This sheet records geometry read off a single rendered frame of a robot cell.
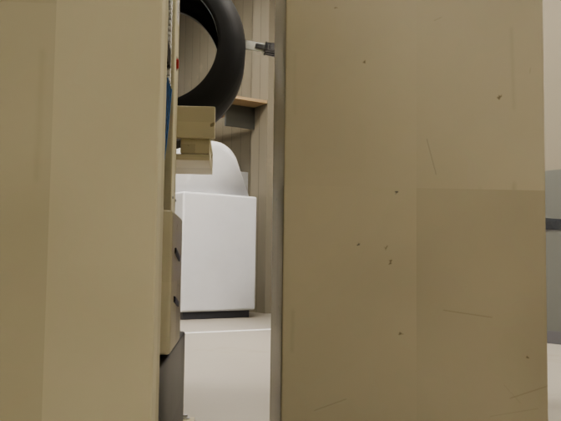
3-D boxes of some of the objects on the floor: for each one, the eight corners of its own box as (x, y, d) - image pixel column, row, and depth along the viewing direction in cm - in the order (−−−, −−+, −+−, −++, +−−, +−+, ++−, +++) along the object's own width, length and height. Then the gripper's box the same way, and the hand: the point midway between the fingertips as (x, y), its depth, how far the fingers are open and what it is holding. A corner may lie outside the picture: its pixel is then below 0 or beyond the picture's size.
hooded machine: (176, 320, 618) (180, 134, 630) (142, 314, 680) (146, 145, 691) (258, 317, 662) (260, 144, 673) (219, 312, 723) (222, 153, 735)
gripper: (312, 52, 263) (245, 39, 262) (316, 41, 250) (246, 27, 249) (309, 72, 263) (242, 60, 261) (313, 62, 250) (243, 49, 248)
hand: (255, 46), depth 255 cm, fingers closed
